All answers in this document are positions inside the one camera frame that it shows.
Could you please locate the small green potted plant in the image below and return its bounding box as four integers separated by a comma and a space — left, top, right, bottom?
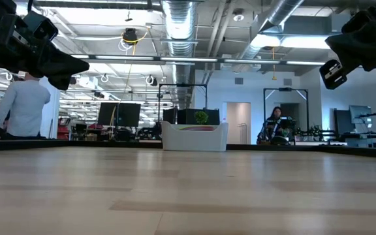
194, 110, 210, 125

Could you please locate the ribbed silver ventilation duct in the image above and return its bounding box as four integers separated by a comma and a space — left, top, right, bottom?
161, 0, 198, 108

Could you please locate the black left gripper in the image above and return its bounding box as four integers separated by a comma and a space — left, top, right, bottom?
0, 0, 91, 91

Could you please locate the small black monitor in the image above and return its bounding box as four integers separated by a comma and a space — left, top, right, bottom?
163, 107, 178, 125

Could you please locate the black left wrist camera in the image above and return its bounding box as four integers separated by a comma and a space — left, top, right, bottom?
23, 10, 59, 42

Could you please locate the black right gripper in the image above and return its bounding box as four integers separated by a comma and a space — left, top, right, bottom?
319, 0, 376, 90

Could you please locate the black computer monitor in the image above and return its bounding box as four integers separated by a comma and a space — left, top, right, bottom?
118, 102, 142, 128
97, 102, 119, 127

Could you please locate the black aluminium table frame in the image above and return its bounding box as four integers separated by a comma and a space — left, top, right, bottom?
0, 138, 376, 160

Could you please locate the white pillar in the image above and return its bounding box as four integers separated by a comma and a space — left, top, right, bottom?
39, 76, 61, 140

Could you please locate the white plastic basket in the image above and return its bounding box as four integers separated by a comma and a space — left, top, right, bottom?
161, 121, 229, 153

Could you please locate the wide black monitor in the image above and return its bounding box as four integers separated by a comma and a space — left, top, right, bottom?
177, 108, 221, 126

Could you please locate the long ceiling light bar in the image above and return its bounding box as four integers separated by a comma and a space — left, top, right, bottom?
72, 54, 326, 66

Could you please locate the black metal gantry frame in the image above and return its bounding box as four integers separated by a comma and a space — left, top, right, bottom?
262, 87, 309, 141
157, 83, 208, 123

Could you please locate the silver computer monitor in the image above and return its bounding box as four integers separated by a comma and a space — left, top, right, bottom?
349, 104, 373, 125

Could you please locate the black ceiling cable reel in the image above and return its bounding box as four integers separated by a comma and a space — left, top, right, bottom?
122, 27, 139, 45

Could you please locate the white door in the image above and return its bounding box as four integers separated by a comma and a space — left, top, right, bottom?
226, 101, 252, 145

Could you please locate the smooth silver ventilation duct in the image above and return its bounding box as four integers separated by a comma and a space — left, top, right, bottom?
233, 0, 306, 71

